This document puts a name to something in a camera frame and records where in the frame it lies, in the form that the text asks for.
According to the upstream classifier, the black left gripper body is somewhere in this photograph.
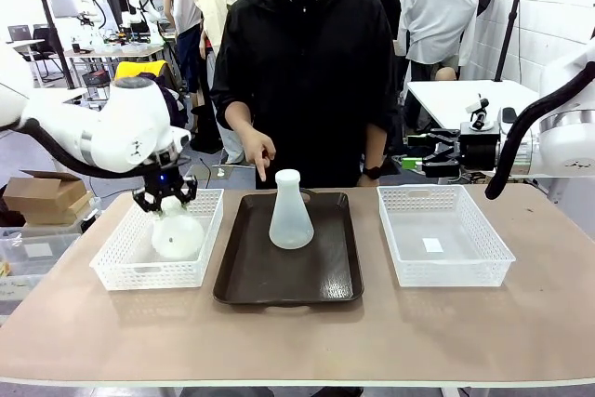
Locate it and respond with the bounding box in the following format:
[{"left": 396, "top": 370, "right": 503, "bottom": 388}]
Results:
[{"left": 141, "top": 162, "right": 187, "bottom": 198}]

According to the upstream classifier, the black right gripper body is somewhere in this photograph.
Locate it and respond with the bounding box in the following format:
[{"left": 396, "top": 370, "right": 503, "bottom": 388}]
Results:
[{"left": 459, "top": 135, "right": 501, "bottom": 170}]

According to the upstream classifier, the translucent round-bottom flask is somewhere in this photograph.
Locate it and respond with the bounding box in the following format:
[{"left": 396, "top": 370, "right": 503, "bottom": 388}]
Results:
[{"left": 151, "top": 195, "right": 205, "bottom": 259}]

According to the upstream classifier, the translucent conical flask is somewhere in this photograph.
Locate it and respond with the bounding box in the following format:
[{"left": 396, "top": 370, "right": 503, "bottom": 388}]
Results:
[{"left": 269, "top": 168, "right": 315, "bottom": 250}]

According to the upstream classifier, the person's left forearm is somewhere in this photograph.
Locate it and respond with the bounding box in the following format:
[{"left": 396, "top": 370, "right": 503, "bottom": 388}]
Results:
[{"left": 364, "top": 125, "right": 388, "bottom": 170}]

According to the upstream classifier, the person's right forearm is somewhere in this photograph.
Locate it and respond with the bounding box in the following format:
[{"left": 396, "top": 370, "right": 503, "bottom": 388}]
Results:
[{"left": 223, "top": 99, "right": 261, "bottom": 138}]

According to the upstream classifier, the person's right hand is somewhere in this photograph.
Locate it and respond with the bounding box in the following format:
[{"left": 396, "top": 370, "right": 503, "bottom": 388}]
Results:
[{"left": 241, "top": 126, "right": 277, "bottom": 183}]

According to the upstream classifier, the white background table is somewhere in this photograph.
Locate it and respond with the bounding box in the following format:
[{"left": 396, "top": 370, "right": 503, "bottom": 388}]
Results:
[
  {"left": 406, "top": 79, "right": 554, "bottom": 140},
  {"left": 32, "top": 85, "right": 112, "bottom": 112}
]

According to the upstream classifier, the dark purple garment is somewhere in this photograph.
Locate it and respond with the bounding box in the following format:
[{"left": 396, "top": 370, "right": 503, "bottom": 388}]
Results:
[{"left": 162, "top": 83, "right": 191, "bottom": 131}]

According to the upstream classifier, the white perforated plastic basket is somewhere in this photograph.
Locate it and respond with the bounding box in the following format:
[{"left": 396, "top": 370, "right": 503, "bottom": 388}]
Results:
[
  {"left": 89, "top": 189, "right": 225, "bottom": 291},
  {"left": 377, "top": 185, "right": 517, "bottom": 287}
]

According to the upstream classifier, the brown cardboard box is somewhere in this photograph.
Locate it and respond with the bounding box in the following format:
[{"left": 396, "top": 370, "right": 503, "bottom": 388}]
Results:
[{"left": 3, "top": 169, "right": 94, "bottom": 226}]

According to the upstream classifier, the yellow garment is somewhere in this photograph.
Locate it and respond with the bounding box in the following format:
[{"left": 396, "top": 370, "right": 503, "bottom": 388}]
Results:
[{"left": 114, "top": 60, "right": 167, "bottom": 83}]

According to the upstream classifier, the clear plastic storage bin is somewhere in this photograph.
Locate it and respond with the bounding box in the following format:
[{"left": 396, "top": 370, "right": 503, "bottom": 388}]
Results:
[{"left": 0, "top": 227, "right": 80, "bottom": 277}]

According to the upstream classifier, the red and black case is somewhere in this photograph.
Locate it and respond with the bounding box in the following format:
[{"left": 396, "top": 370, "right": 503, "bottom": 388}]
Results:
[{"left": 82, "top": 70, "right": 115, "bottom": 86}]

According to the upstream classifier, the mannequin with white shirt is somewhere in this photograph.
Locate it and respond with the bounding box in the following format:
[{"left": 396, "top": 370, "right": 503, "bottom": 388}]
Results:
[{"left": 398, "top": 0, "right": 480, "bottom": 68}]

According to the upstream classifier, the dark brown plastic tray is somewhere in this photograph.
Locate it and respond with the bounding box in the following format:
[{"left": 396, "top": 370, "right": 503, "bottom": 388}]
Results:
[{"left": 212, "top": 190, "right": 365, "bottom": 314}]

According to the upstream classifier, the cluttered background work table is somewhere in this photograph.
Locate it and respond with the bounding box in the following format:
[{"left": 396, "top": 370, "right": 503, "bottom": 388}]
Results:
[{"left": 64, "top": 41, "right": 166, "bottom": 61}]

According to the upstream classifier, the black tripod stand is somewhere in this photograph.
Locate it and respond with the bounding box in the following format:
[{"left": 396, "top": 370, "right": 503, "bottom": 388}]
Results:
[
  {"left": 34, "top": 0, "right": 78, "bottom": 91},
  {"left": 493, "top": 0, "right": 529, "bottom": 82}
]

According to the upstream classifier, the person in black jacket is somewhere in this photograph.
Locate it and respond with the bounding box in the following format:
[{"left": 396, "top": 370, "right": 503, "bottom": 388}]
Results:
[{"left": 209, "top": 0, "right": 400, "bottom": 190}]

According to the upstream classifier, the black office chair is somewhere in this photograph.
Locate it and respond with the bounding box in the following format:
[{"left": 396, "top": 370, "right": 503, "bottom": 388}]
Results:
[{"left": 7, "top": 24, "right": 64, "bottom": 82}]

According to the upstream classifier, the mannequin with white tank top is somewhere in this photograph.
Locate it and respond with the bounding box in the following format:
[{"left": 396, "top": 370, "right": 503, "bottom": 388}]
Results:
[{"left": 165, "top": 0, "right": 205, "bottom": 105}]

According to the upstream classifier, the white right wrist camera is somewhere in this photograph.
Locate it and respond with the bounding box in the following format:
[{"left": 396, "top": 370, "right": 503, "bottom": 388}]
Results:
[{"left": 459, "top": 94, "right": 501, "bottom": 137}]

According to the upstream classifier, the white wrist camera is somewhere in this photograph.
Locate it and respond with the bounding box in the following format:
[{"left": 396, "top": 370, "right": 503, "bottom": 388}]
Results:
[
  {"left": 459, "top": 94, "right": 501, "bottom": 137},
  {"left": 169, "top": 126, "right": 192, "bottom": 150}
]

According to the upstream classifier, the black right arm cable sleeve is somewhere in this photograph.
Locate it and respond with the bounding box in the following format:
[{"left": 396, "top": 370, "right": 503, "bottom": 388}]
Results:
[{"left": 484, "top": 60, "right": 595, "bottom": 201}]

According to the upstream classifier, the black arm cable sleeve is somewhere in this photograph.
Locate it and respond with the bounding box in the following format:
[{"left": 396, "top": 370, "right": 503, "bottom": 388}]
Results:
[
  {"left": 20, "top": 117, "right": 150, "bottom": 179},
  {"left": 484, "top": 60, "right": 595, "bottom": 201}
]

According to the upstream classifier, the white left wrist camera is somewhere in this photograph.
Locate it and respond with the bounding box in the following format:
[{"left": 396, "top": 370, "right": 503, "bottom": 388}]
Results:
[{"left": 169, "top": 126, "right": 192, "bottom": 150}]

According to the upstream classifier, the black left arm cable sleeve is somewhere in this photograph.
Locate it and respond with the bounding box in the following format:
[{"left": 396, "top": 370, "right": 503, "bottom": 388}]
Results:
[{"left": 20, "top": 117, "right": 150, "bottom": 179}]

